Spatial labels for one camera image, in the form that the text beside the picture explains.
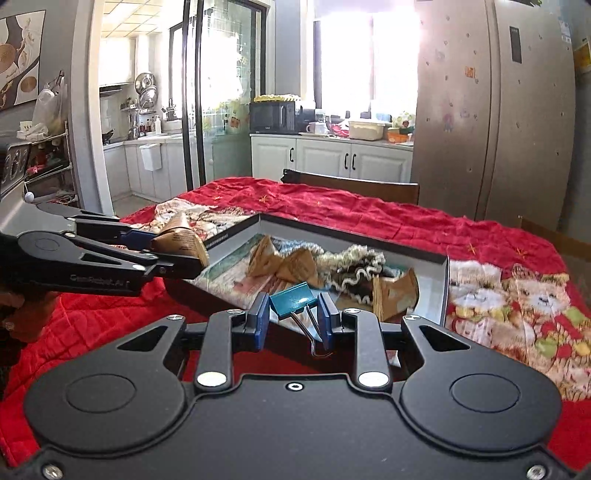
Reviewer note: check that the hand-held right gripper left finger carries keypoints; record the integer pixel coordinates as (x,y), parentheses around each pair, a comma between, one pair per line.
(261,318)

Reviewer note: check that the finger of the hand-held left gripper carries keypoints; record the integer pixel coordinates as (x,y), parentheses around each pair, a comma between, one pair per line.
(175,270)
(138,236)

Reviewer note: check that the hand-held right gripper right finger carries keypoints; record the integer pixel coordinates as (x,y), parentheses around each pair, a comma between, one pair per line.
(328,319)

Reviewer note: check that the brown triangular snack packet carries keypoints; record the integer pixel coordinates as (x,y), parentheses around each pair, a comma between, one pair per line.
(180,242)
(263,259)
(300,268)
(395,294)

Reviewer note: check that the blue binder clip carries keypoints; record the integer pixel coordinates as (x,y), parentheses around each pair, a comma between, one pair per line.
(293,300)

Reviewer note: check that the black crochet scrunchie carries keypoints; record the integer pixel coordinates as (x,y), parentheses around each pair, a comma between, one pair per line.
(358,296)

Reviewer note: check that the brown crochet scrunchie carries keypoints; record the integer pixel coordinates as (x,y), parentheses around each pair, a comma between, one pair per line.
(355,277)

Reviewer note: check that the cream crochet scrunchie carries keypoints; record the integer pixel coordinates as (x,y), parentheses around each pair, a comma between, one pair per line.
(358,256)

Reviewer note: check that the blue crochet scrunchie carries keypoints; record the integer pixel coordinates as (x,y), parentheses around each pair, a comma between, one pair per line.
(298,244)

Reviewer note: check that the black shallow cardboard box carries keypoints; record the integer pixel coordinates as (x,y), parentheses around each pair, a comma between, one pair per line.
(351,235)

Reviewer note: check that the person's left hand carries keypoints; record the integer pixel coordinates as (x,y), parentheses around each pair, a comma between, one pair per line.
(27,316)

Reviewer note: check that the colourful book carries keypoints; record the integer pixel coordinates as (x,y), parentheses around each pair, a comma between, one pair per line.
(226,277)

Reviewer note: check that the white hanging bin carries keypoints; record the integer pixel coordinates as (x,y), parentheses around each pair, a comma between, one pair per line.
(150,157)

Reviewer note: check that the metal storage rack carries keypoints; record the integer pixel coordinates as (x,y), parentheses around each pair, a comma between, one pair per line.
(46,170)

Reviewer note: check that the red printed blanket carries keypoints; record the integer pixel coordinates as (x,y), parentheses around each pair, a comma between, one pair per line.
(415,221)

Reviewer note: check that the white plastic bag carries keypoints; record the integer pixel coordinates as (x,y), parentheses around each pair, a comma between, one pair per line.
(48,110)

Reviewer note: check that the white kitchen cabinet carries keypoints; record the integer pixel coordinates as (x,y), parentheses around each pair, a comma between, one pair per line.
(323,159)

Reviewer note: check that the black microwave oven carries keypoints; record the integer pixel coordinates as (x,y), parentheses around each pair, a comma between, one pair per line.
(272,117)

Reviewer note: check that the beige plastic container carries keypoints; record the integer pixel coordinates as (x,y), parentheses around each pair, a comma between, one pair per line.
(365,130)

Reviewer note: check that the yellow fringed cloth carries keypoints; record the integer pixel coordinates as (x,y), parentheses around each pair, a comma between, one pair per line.
(276,98)

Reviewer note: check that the silver two-door fridge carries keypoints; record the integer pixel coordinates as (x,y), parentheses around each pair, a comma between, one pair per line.
(489,115)

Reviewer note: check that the black sliding door frame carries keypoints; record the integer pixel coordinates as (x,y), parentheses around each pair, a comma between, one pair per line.
(193,92)

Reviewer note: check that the framed wall picture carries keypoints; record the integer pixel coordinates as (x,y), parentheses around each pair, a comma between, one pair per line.
(21,60)

